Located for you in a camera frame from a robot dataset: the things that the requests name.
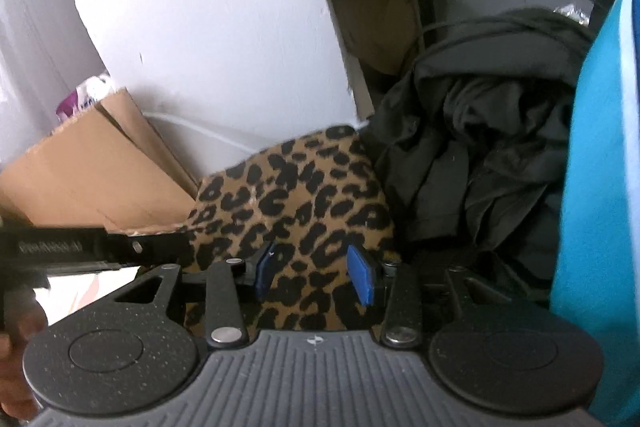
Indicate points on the teal printed cloth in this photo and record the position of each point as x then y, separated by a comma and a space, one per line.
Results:
600, 207

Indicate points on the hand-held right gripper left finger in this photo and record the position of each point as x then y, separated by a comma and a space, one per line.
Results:
265, 272

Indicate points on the crumpled dark clothes pile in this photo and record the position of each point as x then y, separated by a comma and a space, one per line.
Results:
475, 132

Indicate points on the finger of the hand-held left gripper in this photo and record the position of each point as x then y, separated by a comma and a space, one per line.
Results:
145, 247

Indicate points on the purple white plastic packet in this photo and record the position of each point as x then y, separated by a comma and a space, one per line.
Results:
85, 97

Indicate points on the person's left hand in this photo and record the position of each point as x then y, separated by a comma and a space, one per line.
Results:
20, 357

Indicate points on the brown bag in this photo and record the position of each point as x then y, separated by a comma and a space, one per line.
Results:
380, 22

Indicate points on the long brown cardboard sheet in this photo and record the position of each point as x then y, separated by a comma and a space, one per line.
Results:
75, 172

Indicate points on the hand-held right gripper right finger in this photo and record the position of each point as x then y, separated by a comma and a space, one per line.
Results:
361, 274

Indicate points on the leopard print skirt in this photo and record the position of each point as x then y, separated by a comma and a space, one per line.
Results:
300, 192

